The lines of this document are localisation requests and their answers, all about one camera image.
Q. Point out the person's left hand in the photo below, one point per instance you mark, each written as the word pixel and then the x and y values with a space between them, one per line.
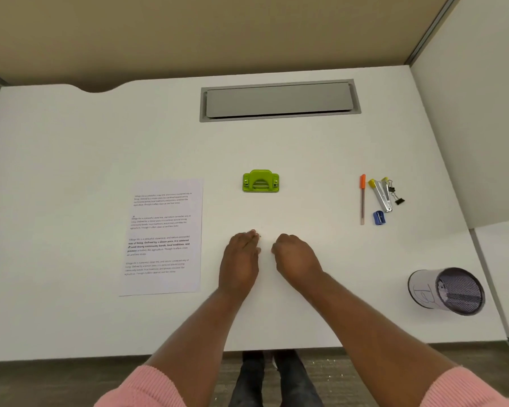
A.
pixel 239 267

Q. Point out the person's right hand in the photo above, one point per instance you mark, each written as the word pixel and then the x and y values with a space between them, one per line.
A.
pixel 297 258

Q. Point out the printed white paper sheet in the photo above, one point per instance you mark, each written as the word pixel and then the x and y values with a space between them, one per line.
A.
pixel 161 271

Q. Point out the green hole punch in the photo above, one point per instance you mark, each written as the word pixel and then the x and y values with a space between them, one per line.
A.
pixel 261 182

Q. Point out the orange capped pen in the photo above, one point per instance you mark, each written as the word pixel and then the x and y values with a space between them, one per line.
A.
pixel 362 199

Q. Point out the blue pencil sharpener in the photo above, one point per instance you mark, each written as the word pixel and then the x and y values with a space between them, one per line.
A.
pixel 379 218

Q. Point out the silver stapler with yellow ends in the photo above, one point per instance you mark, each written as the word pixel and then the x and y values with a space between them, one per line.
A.
pixel 382 197

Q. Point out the black binder clip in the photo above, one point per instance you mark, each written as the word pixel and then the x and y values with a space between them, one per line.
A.
pixel 391 189
pixel 400 201

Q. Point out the person's right forearm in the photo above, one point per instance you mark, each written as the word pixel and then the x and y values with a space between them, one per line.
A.
pixel 377 339

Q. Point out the person's left forearm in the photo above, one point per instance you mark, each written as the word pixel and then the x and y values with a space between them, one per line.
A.
pixel 195 343

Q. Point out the person's left black shoe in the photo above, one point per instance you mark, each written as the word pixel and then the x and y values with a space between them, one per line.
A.
pixel 253 359

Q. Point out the person's black shoe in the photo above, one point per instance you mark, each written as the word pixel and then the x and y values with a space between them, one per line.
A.
pixel 286 358
pixel 253 359

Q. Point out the person's right black shoe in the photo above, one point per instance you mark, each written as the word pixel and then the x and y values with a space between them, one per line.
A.
pixel 286 358

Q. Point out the mesh cup with white label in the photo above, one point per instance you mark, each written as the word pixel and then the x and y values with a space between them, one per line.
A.
pixel 422 290

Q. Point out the dark grey trousers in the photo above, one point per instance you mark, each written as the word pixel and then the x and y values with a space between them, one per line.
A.
pixel 297 389

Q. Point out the pink knit sweater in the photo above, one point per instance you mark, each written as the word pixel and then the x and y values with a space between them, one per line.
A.
pixel 144 389

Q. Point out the neighbouring white desk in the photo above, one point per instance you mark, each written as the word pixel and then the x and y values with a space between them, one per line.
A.
pixel 504 283

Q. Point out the wide beige partition panel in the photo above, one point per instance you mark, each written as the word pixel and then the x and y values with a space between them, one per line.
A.
pixel 216 38

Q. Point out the grey metal partition post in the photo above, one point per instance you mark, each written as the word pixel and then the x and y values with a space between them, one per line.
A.
pixel 434 31

